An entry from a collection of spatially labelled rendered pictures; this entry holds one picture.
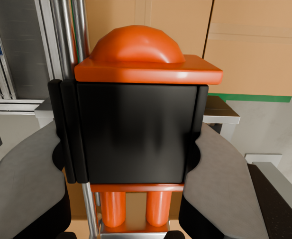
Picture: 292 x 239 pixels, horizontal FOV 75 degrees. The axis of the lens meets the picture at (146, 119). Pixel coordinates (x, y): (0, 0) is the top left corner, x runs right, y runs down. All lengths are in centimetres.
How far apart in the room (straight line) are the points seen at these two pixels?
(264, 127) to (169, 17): 122
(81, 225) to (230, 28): 67
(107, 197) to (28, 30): 100
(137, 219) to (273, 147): 168
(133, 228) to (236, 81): 65
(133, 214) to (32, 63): 100
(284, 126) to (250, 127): 26
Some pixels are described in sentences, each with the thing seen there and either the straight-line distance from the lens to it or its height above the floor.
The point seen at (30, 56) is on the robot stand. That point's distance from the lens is 112.
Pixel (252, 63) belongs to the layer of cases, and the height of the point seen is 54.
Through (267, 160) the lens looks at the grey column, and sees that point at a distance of 186.
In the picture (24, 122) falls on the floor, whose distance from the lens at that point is 156.
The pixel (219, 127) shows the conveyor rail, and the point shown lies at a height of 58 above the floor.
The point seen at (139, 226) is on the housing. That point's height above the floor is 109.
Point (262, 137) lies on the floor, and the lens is 171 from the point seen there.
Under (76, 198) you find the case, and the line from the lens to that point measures 48.
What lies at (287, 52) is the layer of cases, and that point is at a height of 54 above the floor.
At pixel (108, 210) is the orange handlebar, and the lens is 18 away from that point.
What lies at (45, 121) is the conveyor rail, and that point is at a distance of 75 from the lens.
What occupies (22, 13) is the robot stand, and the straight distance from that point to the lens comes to 111.
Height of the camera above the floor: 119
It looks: 63 degrees down
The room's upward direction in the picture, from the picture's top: 175 degrees clockwise
